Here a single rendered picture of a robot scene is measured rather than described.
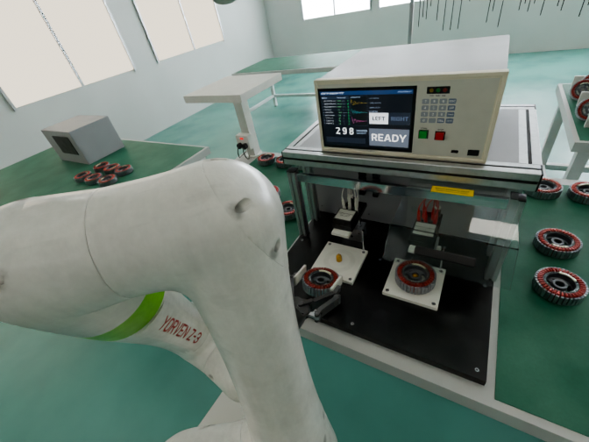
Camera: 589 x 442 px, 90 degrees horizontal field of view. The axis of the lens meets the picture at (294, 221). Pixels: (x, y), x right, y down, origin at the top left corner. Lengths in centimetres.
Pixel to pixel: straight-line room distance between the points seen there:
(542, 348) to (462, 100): 62
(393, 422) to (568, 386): 83
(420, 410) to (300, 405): 123
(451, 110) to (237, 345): 68
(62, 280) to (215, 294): 12
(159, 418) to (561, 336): 165
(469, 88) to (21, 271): 78
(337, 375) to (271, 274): 140
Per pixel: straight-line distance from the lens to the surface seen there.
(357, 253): 103
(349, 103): 85
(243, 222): 25
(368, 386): 164
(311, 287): 86
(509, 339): 95
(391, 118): 83
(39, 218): 31
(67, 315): 33
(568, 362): 97
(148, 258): 27
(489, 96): 79
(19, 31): 518
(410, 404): 162
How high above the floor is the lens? 151
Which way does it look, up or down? 37 degrees down
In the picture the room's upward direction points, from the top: 12 degrees counter-clockwise
